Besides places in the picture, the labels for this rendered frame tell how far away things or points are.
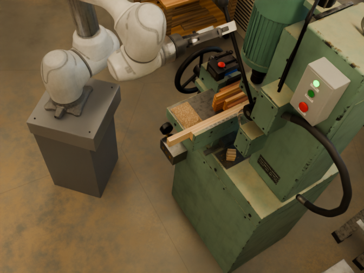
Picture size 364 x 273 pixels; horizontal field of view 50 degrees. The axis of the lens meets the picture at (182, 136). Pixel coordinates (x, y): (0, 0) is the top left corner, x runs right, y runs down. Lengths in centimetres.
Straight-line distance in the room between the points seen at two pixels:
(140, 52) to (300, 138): 58
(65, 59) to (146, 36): 75
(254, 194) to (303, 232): 96
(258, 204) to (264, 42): 62
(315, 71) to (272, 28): 29
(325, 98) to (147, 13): 50
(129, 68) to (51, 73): 62
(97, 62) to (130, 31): 78
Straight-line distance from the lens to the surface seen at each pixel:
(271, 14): 126
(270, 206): 158
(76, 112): 186
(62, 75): 173
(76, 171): 222
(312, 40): 112
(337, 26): 115
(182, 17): 318
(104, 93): 192
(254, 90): 153
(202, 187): 190
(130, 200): 240
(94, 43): 177
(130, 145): 259
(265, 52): 135
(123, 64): 117
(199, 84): 177
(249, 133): 138
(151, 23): 102
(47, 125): 188
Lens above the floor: 217
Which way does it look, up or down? 55 degrees down
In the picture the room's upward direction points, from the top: 8 degrees clockwise
